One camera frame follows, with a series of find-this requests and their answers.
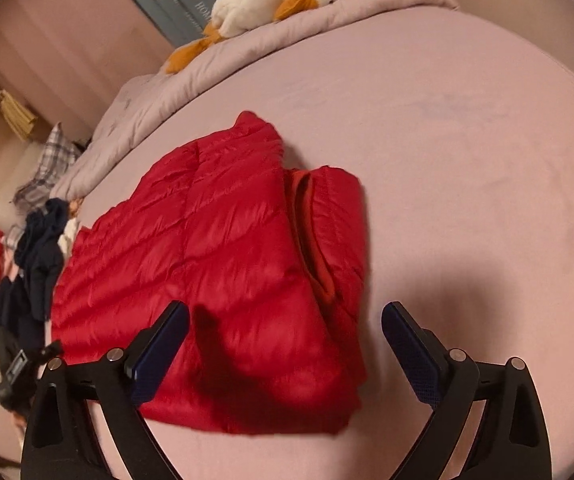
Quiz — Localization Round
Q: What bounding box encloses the grey folded duvet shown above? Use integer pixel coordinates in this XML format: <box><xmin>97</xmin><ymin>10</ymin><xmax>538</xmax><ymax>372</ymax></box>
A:
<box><xmin>50</xmin><ymin>0</ymin><xmax>460</xmax><ymax>200</ymax></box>

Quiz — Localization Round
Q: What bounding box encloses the pink bed mattress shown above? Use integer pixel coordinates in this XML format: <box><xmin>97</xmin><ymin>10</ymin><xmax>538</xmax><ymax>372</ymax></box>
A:
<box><xmin>82</xmin><ymin>6</ymin><xmax>574</xmax><ymax>479</ymax></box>

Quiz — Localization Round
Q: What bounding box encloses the yellow tassel hanging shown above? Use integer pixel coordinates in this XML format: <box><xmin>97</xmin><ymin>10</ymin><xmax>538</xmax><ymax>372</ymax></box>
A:
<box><xmin>0</xmin><ymin>90</ymin><xmax>37</xmax><ymax>142</ymax></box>

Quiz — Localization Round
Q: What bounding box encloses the white garment under pile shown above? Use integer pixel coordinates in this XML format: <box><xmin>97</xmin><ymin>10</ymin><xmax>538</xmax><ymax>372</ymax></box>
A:
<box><xmin>58</xmin><ymin>218</ymin><xmax>81</xmax><ymax>261</ymax></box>

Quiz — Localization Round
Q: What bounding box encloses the dark navy garment pile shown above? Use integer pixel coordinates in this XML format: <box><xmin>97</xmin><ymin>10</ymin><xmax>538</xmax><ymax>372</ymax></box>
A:
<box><xmin>0</xmin><ymin>198</ymin><xmax>69</xmax><ymax>350</ymax></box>

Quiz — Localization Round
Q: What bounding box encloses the pink curtain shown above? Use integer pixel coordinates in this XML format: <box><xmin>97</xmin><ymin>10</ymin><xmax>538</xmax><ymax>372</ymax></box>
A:
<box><xmin>0</xmin><ymin>0</ymin><xmax>173</xmax><ymax>140</ymax></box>

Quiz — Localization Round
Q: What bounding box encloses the plaid pillow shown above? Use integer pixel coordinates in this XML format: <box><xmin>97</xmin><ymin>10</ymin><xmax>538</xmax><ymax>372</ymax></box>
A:
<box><xmin>12</xmin><ymin>122</ymin><xmax>82</xmax><ymax>216</ymax></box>

